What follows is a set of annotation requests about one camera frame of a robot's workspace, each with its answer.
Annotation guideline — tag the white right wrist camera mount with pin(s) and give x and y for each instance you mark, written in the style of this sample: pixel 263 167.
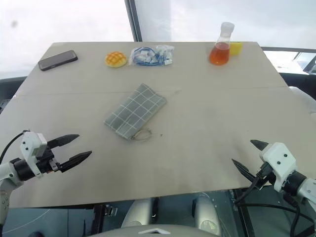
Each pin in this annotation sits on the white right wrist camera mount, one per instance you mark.
pixel 279 158

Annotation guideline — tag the silver rounded robot leg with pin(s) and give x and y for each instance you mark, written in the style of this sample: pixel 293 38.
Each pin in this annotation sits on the silver rounded robot leg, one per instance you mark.
pixel 206 212
pixel 138 212

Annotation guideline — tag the black smartphone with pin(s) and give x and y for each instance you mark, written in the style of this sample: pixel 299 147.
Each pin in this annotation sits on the black smartphone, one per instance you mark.
pixel 58 60

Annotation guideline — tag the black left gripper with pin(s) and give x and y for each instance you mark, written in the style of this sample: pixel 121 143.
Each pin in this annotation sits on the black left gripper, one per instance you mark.
pixel 47 161

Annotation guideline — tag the silver robot torso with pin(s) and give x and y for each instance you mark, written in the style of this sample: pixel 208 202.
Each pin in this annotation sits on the silver robot torso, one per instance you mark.
pixel 153 232

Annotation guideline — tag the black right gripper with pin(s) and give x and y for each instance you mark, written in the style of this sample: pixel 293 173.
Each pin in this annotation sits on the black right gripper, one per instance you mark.
pixel 265 174

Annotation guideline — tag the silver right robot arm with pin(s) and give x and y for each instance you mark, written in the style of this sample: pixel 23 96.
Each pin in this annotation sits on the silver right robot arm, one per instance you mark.
pixel 295 184

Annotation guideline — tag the white rounded object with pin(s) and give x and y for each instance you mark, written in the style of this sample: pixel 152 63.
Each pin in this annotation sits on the white rounded object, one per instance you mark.
pixel 304 101

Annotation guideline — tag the grey window frame post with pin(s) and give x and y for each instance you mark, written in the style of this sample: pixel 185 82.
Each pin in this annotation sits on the grey window frame post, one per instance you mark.
pixel 134 22

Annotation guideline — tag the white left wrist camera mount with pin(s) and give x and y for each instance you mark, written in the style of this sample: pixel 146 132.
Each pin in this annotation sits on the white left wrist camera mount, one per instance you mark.
pixel 30 145

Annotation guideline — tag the flask with orange liquid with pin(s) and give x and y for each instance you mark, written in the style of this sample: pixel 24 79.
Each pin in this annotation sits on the flask with orange liquid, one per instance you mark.
pixel 219 55

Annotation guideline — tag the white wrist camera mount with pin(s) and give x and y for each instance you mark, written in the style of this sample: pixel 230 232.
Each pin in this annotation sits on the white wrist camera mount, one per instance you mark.
pixel 30 145
pixel 279 158

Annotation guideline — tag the yellow pineapple bun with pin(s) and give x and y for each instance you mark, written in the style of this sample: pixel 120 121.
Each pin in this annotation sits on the yellow pineapple bun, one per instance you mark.
pixel 115 59

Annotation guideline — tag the yellow sponge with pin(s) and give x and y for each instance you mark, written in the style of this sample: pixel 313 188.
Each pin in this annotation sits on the yellow sponge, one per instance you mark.
pixel 236 49

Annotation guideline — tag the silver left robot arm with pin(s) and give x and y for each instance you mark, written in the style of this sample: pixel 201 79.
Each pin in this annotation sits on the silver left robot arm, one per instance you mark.
pixel 5 174

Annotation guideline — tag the grey checked cloth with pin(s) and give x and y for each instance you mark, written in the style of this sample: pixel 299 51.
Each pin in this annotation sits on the grey checked cloth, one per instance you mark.
pixel 134 111

